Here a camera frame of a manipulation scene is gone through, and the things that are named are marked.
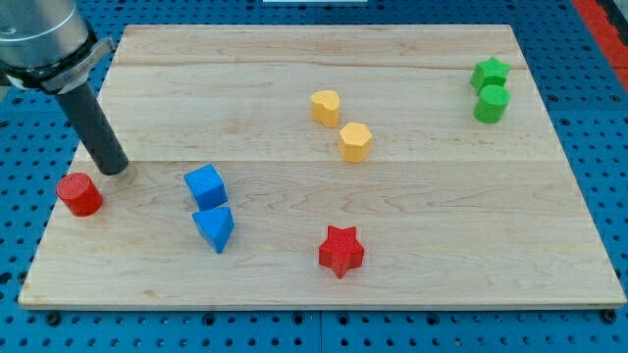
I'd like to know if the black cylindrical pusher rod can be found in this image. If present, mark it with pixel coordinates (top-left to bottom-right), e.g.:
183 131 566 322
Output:
55 82 129 176

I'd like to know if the blue cube block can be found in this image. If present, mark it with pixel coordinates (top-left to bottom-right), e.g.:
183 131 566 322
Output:
183 165 228 211

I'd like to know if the green star block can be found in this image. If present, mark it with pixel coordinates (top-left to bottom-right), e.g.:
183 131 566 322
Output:
470 57 511 94

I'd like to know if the blue triangle block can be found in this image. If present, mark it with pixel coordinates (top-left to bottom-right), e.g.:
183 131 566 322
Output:
192 207 235 254

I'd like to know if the yellow hexagon block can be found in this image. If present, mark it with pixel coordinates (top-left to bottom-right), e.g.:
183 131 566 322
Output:
339 123 373 163

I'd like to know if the wooden board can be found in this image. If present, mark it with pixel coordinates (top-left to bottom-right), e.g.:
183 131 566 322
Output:
19 25 626 311

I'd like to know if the yellow heart block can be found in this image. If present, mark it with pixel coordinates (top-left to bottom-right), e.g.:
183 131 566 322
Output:
310 90 340 127

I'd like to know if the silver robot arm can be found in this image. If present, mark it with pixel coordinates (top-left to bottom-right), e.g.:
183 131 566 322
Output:
1 0 129 176

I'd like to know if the red star block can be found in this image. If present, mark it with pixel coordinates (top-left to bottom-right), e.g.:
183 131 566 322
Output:
318 226 365 279

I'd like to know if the green cylinder block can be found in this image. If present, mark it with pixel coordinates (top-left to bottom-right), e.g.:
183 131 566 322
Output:
473 84 511 124

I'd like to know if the red cylinder block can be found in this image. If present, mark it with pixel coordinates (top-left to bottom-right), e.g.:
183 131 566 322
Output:
56 173 104 217

